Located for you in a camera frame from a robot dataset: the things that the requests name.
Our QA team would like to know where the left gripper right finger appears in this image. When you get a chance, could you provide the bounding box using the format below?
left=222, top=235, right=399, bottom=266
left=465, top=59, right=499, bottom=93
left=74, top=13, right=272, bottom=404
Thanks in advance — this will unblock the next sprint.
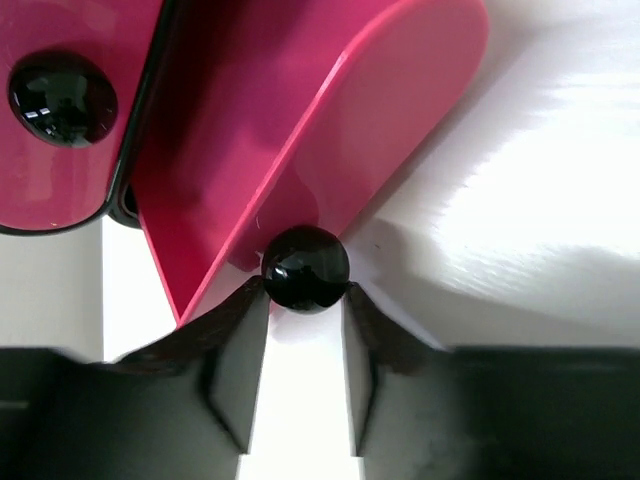
left=343, top=282, right=453, bottom=456

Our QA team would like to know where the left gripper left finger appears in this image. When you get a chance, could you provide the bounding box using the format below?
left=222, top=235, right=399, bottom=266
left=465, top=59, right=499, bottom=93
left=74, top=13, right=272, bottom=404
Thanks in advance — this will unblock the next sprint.
left=105, top=276, right=270, bottom=455

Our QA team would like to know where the pink drawer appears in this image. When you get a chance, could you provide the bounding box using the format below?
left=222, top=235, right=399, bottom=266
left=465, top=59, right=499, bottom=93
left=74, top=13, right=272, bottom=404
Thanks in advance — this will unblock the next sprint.
left=1, top=1, right=170, bottom=236
left=131, top=1, right=489, bottom=325

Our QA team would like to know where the black drawer organizer box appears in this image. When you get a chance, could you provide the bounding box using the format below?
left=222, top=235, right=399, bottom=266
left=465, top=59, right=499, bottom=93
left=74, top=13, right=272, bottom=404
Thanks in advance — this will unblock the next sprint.
left=105, top=1, right=181, bottom=229

